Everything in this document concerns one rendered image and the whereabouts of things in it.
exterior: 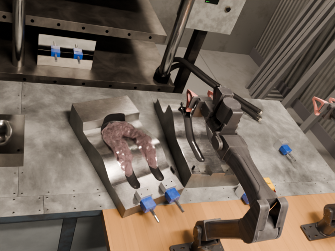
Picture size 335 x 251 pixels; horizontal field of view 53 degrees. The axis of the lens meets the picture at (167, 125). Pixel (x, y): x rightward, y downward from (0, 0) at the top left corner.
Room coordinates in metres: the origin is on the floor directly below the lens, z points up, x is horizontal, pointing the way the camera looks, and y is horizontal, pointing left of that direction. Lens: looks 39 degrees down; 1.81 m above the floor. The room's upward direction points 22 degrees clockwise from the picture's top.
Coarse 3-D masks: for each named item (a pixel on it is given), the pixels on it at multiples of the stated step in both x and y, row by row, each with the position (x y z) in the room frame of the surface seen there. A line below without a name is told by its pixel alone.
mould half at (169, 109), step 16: (160, 112) 1.28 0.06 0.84; (176, 112) 1.20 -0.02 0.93; (176, 128) 1.13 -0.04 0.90; (176, 144) 1.07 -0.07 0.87; (208, 144) 1.13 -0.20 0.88; (176, 160) 1.03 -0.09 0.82; (192, 160) 0.99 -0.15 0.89; (208, 160) 1.03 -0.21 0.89; (192, 176) 0.92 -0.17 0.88; (208, 176) 0.96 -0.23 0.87; (224, 176) 1.00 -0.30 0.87
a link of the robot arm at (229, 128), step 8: (224, 104) 0.83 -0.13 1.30; (232, 104) 0.84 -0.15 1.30; (240, 104) 0.86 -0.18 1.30; (224, 112) 0.82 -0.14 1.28; (232, 112) 0.80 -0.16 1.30; (240, 112) 0.82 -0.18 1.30; (224, 120) 0.81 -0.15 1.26; (232, 120) 0.80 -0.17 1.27; (224, 128) 0.80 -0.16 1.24; (232, 128) 0.81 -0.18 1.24; (216, 136) 0.77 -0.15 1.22; (216, 144) 0.75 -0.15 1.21
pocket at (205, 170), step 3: (198, 165) 0.98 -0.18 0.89; (201, 165) 0.99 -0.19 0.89; (204, 165) 0.99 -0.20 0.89; (207, 165) 1.00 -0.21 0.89; (201, 168) 0.99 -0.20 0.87; (204, 168) 1.00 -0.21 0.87; (207, 168) 1.00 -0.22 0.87; (210, 168) 0.99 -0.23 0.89; (201, 171) 0.98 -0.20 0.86; (204, 171) 0.99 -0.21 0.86; (207, 171) 0.99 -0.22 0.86; (210, 171) 0.98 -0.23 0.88; (204, 174) 0.97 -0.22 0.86; (207, 174) 0.98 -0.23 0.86; (210, 174) 0.97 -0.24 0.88
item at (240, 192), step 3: (240, 186) 1.00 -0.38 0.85; (237, 189) 1.00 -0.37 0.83; (240, 189) 0.99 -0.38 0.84; (237, 192) 1.00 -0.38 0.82; (240, 192) 0.99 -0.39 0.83; (243, 192) 0.98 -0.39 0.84; (237, 195) 0.99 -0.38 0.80; (240, 195) 0.98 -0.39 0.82; (243, 195) 0.98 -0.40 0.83; (243, 198) 0.97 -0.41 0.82; (246, 198) 0.97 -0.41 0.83; (246, 201) 0.96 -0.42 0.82
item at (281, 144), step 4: (280, 140) 1.42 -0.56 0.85; (284, 140) 1.43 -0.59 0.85; (276, 144) 1.42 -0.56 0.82; (280, 144) 1.40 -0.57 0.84; (284, 144) 1.41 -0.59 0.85; (276, 148) 1.41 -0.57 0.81; (280, 148) 1.40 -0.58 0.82; (284, 148) 1.38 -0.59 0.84; (288, 148) 1.40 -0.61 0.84; (284, 152) 1.37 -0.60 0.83; (288, 152) 1.38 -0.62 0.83; (292, 156) 1.36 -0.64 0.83
